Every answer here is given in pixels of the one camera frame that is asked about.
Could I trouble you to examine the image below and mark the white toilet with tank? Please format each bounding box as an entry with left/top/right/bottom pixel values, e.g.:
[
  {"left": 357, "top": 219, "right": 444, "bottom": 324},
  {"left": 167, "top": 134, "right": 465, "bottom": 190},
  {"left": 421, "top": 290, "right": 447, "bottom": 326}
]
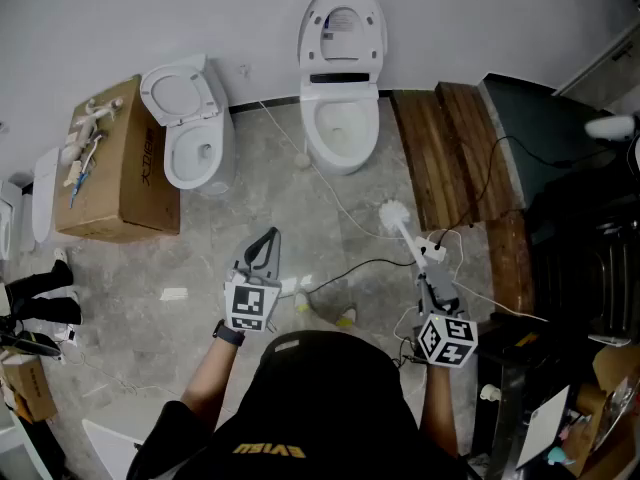
[{"left": 139, "top": 53, "right": 237, "bottom": 197}]

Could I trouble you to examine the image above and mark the white toilet brush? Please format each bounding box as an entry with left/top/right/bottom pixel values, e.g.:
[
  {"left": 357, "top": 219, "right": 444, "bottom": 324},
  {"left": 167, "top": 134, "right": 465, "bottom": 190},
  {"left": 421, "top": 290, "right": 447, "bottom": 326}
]
[{"left": 377, "top": 198, "right": 432, "bottom": 275}]

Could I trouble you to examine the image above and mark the person's right forearm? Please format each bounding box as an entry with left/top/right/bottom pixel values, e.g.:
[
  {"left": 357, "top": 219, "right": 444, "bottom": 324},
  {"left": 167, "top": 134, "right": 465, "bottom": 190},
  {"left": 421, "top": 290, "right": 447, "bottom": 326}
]
[{"left": 418, "top": 362, "right": 460, "bottom": 459}]

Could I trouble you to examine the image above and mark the white flat board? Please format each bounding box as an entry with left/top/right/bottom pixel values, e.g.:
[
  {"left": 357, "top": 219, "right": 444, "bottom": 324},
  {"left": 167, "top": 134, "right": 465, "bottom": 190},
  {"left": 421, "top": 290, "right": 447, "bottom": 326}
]
[{"left": 513, "top": 384, "right": 572, "bottom": 471}]

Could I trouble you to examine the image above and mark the person's left forearm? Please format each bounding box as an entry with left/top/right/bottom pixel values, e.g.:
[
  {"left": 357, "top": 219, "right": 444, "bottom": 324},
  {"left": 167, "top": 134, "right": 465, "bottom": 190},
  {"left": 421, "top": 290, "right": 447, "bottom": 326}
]
[{"left": 179, "top": 335, "right": 247, "bottom": 434}]

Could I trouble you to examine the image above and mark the wooden plank platform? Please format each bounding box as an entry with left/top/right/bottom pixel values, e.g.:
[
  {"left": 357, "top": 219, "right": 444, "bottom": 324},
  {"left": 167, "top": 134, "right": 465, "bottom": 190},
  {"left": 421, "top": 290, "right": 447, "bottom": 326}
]
[{"left": 389, "top": 81, "right": 537, "bottom": 315}]

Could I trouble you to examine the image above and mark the large brown cardboard box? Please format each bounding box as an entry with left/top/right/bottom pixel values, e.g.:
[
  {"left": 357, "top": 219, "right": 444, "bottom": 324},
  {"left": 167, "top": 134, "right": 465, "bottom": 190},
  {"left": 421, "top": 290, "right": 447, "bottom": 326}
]
[{"left": 53, "top": 73, "right": 182, "bottom": 245}]

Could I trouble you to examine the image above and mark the pile of plumbing fittings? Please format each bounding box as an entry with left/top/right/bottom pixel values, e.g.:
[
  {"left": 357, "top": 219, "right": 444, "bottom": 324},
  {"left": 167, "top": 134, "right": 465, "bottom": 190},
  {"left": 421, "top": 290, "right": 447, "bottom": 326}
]
[{"left": 58, "top": 96, "right": 125, "bottom": 210}]

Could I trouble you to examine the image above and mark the black cable over platform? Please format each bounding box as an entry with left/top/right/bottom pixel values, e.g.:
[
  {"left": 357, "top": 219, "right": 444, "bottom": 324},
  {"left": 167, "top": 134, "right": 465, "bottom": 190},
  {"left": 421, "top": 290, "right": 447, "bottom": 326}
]
[{"left": 433, "top": 134, "right": 614, "bottom": 250}]

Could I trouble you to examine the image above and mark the dark grey raised platform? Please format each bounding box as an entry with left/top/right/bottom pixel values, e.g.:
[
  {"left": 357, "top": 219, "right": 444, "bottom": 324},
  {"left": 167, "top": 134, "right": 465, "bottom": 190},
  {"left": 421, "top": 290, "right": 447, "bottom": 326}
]
[{"left": 476, "top": 72, "right": 619, "bottom": 209}]

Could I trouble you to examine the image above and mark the black wristwatch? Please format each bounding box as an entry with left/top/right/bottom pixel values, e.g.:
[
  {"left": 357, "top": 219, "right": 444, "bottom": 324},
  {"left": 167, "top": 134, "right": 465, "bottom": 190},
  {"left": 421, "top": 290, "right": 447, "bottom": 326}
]
[{"left": 211, "top": 318, "right": 247, "bottom": 348}]

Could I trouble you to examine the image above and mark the black floor cable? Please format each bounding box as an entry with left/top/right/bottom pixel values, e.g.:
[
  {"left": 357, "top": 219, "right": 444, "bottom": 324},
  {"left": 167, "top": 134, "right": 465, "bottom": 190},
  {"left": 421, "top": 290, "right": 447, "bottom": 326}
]
[{"left": 304, "top": 257, "right": 419, "bottom": 297}]

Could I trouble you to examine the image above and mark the white smart toilet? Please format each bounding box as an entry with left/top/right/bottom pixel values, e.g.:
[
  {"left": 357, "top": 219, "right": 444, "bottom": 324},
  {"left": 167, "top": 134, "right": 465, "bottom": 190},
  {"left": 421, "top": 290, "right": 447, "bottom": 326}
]
[{"left": 297, "top": 0, "right": 389, "bottom": 177}]

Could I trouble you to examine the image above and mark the white rounded appliance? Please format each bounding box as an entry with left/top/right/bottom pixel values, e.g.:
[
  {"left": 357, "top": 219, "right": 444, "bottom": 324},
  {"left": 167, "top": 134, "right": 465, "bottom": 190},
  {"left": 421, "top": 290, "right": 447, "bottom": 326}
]
[{"left": 583, "top": 113, "right": 640, "bottom": 143}]

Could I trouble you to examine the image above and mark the white power strip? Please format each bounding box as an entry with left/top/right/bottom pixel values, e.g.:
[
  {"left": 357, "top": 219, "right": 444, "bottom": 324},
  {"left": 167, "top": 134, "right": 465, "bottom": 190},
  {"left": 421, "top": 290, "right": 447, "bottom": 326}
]
[{"left": 414, "top": 236, "right": 448, "bottom": 263}]

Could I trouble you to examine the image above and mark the black plastic crate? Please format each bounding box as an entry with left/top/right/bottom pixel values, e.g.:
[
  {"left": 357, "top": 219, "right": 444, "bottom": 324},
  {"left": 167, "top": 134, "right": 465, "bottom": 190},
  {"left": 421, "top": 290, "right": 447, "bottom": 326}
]
[{"left": 524, "top": 167, "right": 640, "bottom": 344}]

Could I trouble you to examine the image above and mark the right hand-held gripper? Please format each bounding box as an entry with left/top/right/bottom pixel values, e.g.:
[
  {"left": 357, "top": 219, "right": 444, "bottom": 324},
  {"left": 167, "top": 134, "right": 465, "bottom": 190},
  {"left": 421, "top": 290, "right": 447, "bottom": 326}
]
[{"left": 415, "top": 266, "right": 479, "bottom": 369}]

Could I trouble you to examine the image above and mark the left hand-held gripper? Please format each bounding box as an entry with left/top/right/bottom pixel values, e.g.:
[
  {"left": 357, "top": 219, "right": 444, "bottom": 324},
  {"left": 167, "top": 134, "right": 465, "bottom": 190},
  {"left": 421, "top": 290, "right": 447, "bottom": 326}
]
[{"left": 223, "top": 226, "right": 284, "bottom": 335}]

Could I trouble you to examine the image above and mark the white ceramic fixture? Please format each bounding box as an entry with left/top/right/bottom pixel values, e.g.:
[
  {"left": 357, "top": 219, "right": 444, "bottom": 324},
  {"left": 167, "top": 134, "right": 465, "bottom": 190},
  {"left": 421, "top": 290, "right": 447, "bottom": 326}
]
[{"left": 0, "top": 180, "right": 24, "bottom": 262}]

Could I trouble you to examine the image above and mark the person's black shirt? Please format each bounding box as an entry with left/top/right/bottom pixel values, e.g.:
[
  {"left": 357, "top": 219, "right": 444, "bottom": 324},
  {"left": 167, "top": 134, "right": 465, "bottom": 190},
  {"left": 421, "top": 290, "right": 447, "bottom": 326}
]
[{"left": 125, "top": 329, "right": 484, "bottom": 480}]

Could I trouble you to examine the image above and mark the small brown cardboard box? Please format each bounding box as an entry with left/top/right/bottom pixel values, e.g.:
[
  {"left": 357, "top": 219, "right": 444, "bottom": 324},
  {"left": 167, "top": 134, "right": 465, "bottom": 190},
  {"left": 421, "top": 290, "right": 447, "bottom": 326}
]
[{"left": 1, "top": 355, "right": 60, "bottom": 423}]

